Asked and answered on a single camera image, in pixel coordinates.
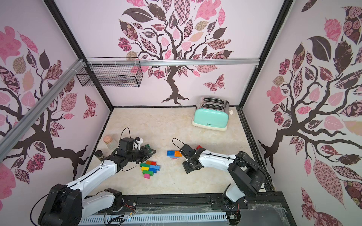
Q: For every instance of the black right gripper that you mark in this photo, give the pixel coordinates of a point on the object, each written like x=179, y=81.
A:
x=188, y=157

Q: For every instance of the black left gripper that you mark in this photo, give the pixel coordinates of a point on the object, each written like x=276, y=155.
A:
x=146, y=153

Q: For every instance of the dark green brick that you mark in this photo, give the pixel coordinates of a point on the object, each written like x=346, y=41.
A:
x=144, y=165
x=149, y=149

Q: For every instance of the orange lego brick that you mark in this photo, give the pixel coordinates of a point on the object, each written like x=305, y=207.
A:
x=177, y=154

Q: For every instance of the light blue brick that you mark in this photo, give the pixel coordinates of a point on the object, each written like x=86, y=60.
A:
x=157, y=167

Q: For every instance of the light green lego brick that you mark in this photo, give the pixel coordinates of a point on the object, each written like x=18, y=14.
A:
x=148, y=172

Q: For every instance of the blue 2x3 lego brick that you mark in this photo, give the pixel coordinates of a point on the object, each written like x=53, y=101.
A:
x=171, y=153

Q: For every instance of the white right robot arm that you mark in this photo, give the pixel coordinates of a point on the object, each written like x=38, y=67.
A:
x=247, y=175

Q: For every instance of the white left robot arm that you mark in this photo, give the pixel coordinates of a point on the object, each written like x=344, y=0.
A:
x=67, y=205

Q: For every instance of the cork stoppered glass bottle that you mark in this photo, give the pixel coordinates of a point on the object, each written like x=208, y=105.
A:
x=110, y=143

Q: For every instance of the small dark labelled bottle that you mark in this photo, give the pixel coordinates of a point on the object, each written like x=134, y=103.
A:
x=100, y=155

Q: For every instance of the mint green toaster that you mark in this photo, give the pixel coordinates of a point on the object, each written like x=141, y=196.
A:
x=212, y=113

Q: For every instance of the white vented base strip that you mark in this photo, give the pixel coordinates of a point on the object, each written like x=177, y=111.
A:
x=157, y=219

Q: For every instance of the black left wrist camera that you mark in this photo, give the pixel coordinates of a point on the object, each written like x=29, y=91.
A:
x=129, y=147

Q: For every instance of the black wire basket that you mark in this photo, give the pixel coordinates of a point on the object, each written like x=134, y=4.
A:
x=111, y=72

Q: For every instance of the aluminium rail back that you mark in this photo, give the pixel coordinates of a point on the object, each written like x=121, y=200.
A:
x=172, y=62

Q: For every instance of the aluminium rail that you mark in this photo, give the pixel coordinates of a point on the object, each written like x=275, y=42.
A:
x=172, y=62
x=11, y=139

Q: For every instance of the aluminium rail left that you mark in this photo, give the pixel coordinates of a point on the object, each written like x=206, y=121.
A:
x=11, y=139

